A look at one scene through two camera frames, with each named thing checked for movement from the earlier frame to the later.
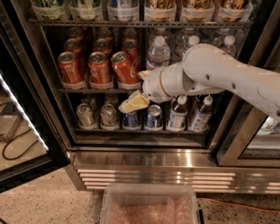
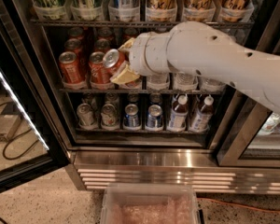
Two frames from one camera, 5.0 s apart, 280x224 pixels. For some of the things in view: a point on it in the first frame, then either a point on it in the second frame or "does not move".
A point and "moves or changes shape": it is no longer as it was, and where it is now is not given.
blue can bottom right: x=154 y=118 does not move
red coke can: x=105 y=34 does not move
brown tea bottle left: x=178 y=114 does not move
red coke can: x=74 y=33 does not move
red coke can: x=124 y=69 moves or changes shape
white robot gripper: x=153 y=84 -> x=138 y=57
